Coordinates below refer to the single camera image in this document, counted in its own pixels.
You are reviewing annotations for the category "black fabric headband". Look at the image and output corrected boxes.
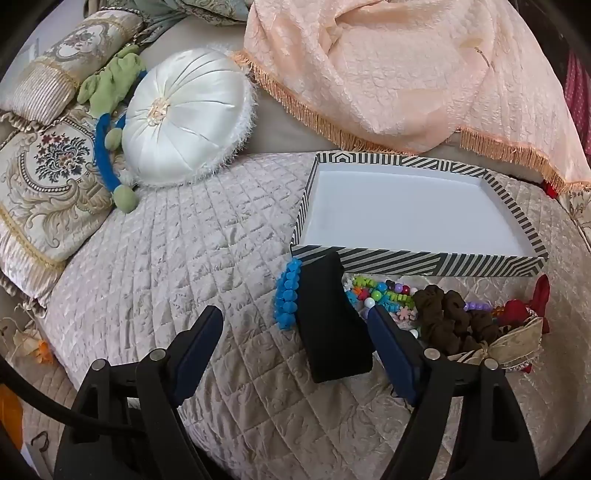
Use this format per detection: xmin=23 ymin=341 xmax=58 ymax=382
xmin=295 ymin=251 xmax=374 ymax=384

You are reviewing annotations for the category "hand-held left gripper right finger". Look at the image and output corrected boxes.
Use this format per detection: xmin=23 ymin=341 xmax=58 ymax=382
xmin=367 ymin=305 xmax=541 ymax=480

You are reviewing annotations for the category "pink polka-dot garment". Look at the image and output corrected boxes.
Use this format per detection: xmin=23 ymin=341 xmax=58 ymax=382
xmin=566 ymin=51 xmax=591 ymax=155

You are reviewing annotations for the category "floral embroidered beige cushion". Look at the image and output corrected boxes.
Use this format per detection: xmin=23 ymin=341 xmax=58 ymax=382
xmin=0 ymin=104 xmax=134 ymax=319

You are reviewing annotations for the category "beige quilted bedspread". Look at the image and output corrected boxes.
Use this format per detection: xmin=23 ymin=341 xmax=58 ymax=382
xmin=37 ymin=152 xmax=591 ymax=480

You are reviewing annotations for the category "beige embroidered bolster cushion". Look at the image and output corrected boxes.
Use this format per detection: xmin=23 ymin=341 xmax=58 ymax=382
xmin=0 ymin=9 xmax=144 ymax=125

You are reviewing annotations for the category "pale green damask cushion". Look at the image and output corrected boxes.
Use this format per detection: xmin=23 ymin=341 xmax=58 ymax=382
xmin=139 ymin=0 xmax=254 ymax=28

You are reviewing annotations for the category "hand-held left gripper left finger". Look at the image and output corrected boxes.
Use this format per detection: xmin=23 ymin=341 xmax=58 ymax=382
xmin=54 ymin=305 xmax=225 ymax=480

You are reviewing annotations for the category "brown scrunchie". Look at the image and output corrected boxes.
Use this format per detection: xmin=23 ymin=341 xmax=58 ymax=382
xmin=412 ymin=285 xmax=499 ymax=356

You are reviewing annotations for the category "beige ribbon hair bow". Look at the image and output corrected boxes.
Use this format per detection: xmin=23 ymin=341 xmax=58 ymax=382
xmin=445 ymin=316 xmax=546 ymax=372

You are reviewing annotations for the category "black-and-white striped box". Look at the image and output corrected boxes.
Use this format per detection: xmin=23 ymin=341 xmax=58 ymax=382
xmin=290 ymin=150 xmax=550 ymax=278

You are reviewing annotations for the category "floral patterned cushion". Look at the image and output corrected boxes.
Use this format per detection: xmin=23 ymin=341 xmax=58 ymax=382
xmin=558 ymin=189 xmax=591 ymax=241

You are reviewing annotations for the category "green and blue plush toy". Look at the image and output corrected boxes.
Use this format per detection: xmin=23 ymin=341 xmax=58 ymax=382
xmin=76 ymin=44 xmax=148 ymax=215

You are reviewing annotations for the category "blue bead bracelet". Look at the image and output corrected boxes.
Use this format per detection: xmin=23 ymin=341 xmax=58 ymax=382
xmin=274 ymin=258 xmax=303 ymax=330

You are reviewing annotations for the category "red fabric hair bow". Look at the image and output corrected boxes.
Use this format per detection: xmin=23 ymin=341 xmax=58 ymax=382
xmin=499 ymin=274 xmax=551 ymax=335

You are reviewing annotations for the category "white round satin pillow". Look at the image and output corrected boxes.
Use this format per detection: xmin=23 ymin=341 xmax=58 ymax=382
xmin=121 ymin=44 xmax=258 ymax=188

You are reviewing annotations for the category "multicolour round bead bracelet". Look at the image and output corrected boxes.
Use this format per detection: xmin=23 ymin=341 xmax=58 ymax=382
xmin=353 ymin=281 xmax=421 ymax=342

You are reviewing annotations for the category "peach fringed blanket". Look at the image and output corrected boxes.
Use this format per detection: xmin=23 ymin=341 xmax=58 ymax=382
xmin=231 ymin=0 xmax=591 ymax=195

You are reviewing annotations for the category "black cable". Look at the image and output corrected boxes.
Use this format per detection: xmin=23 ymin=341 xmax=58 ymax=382
xmin=0 ymin=357 xmax=139 ymax=435

